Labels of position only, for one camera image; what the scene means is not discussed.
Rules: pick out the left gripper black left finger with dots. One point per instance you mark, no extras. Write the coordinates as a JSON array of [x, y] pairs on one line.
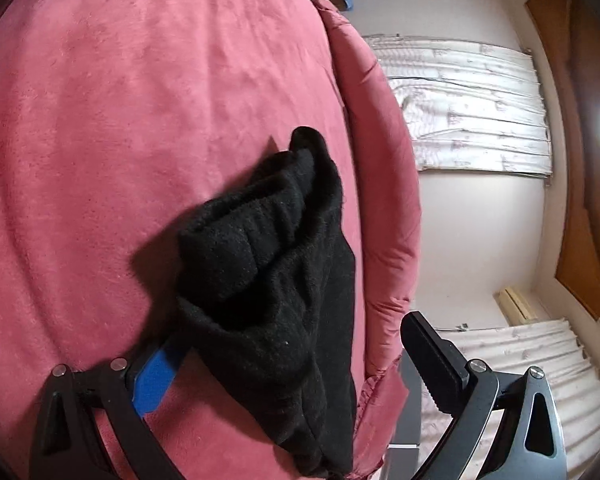
[[67, 443]]

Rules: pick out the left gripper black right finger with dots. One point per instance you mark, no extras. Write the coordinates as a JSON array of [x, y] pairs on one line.
[[480, 399]]

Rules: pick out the black knit sweater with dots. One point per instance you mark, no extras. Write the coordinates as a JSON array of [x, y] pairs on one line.
[[267, 287]]

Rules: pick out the white window blind lower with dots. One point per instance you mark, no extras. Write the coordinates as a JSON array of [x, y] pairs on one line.
[[530, 389]]

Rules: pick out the white window blind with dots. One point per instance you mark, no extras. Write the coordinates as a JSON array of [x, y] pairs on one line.
[[469, 106], [530, 389]]

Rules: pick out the red velvet cushion rim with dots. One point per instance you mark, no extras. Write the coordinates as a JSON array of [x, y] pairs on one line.
[[391, 221]]

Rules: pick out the white window blind upper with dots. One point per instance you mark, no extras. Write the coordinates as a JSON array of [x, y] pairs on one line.
[[469, 106]]

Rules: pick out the red velvet round cushion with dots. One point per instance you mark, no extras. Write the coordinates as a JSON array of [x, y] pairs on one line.
[[117, 118]]

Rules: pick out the wooden door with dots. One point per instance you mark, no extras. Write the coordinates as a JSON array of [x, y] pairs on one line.
[[570, 34]]

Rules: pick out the dark grey chair frame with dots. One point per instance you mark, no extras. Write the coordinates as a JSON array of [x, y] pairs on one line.
[[401, 461]]

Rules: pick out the wall air conditioner unit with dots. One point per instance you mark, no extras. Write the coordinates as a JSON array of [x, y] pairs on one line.
[[515, 307]]

